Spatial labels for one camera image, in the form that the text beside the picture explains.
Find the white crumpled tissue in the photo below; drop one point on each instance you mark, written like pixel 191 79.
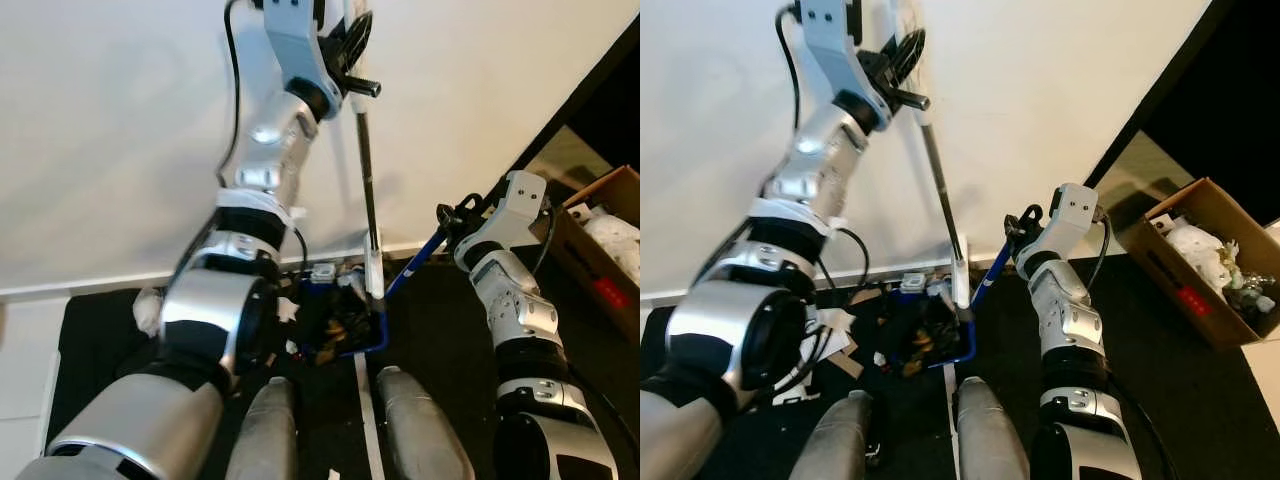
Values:
pixel 148 312

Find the grey right robot leg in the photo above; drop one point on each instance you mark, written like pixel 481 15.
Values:
pixel 990 440
pixel 420 435

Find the black-shaft broom with white head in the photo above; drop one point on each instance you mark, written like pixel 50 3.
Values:
pixel 368 180
pixel 940 190

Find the white tape strip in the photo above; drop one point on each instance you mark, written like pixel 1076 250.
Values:
pixel 953 430
pixel 368 420

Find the grey left robot leg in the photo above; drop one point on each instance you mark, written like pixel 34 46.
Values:
pixel 845 445
pixel 262 440

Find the brown paper scrap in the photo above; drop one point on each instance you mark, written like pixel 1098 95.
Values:
pixel 850 365

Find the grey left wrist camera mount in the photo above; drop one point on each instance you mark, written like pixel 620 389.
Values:
pixel 300 40
pixel 840 45

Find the white crumpled paper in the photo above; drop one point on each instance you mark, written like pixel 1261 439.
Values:
pixel 828 325
pixel 288 308

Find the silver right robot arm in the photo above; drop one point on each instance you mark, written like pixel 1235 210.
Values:
pixel 520 310
pixel 1070 330

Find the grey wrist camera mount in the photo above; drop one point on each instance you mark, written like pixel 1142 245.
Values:
pixel 515 200
pixel 300 40
pixel 840 45
pixel 1072 215

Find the black floor mat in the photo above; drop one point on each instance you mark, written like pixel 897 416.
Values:
pixel 1180 420
pixel 440 340

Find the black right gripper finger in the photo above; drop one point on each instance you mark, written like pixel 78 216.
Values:
pixel 1014 226
pixel 449 217
pixel 1031 214
pixel 470 204

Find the small white grey box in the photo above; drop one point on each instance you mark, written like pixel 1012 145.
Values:
pixel 911 283
pixel 322 273

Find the open cardboard trash box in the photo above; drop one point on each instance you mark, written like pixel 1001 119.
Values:
pixel 590 270
pixel 1170 280

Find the grey robot leg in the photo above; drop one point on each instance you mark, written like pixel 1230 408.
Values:
pixel 262 440
pixel 420 435
pixel 990 440
pixel 845 445

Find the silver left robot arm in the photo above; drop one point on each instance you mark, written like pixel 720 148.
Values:
pixel 200 320
pixel 740 330

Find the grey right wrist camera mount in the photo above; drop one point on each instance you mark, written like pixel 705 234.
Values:
pixel 1072 215
pixel 515 200

